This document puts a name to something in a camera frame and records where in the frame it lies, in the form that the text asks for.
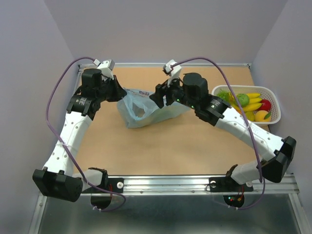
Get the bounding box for yellow green starfruit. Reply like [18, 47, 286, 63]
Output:
[245, 112, 255, 122]

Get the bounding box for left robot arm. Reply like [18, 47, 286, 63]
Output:
[32, 67, 127, 202]

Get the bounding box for aluminium mounting rail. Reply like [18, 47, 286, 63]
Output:
[80, 174, 298, 196]

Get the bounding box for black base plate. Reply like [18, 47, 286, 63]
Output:
[97, 177, 124, 194]
[209, 176, 254, 193]

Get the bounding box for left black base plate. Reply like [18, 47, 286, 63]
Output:
[97, 177, 124, 194]

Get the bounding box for blue plastic bag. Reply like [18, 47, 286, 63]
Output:
[117, 89, 190, 129]

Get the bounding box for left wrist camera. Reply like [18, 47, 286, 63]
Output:
[93, 59, 115, 81]

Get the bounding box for green round fruit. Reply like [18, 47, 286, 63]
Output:
[236, 93, 250, 107]

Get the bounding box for orange peach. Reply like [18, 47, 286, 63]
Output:
[255, 111, 272, 122]

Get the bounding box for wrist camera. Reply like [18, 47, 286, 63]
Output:
[93, 59, 115, 81]
[163, 59, 182, 87]

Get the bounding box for white perforated basket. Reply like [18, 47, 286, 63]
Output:
[211, 84, 282, 127]

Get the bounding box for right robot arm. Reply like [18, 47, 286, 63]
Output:
[150, 73, 296, 190]

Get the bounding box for yellow bananas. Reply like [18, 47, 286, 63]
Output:
[229, 92, 262, 113]

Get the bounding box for green grapes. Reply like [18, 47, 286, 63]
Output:
[216, 90, 230, 102]

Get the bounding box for red apple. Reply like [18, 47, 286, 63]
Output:
[257, 99, 272, 112]

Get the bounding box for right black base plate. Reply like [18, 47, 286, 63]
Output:
[209, 176, 254, 193]

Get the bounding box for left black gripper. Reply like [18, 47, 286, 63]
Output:
[97, 75, 127, 102]

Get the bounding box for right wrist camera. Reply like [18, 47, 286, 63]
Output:
[163, 59, 182, 87]

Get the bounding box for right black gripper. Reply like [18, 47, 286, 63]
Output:
[150, 72, 198, 110]

